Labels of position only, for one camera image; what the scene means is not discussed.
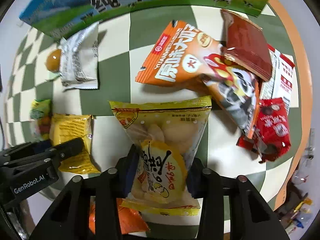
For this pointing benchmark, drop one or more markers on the green candy bag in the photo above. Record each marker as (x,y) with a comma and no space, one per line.
(40,119)

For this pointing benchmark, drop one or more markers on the small yellow snack bag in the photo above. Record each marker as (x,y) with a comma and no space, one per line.
(74,132)

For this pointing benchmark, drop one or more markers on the silver snack packet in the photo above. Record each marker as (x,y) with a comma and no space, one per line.
(79,59)

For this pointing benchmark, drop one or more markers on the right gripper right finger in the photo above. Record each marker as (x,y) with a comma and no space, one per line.
(202,182)

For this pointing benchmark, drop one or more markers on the orange sunflower seed bag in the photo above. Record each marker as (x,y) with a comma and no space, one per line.
(182,54)

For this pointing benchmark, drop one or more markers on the red white packet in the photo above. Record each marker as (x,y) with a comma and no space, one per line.
(280,85)

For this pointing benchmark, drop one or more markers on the yellow egg biscuit bag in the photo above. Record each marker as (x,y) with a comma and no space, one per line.
(167,136)

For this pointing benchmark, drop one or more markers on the dark red jerky packet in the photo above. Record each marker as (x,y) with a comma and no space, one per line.
(246,45)

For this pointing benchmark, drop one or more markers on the yellow black large bag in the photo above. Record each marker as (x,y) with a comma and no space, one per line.
(130,219)

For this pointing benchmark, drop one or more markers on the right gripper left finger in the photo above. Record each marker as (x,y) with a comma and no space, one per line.
(114,183)

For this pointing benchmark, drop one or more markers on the small red snack packet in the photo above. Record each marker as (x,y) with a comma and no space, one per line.
(271,138)

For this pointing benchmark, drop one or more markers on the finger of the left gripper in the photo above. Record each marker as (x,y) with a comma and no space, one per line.
(64,151)

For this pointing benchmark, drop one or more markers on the panda orange snack bag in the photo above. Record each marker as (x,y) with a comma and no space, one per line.
(235,89)

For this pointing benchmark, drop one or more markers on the brown egg snack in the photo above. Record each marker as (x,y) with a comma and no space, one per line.
(53,61)

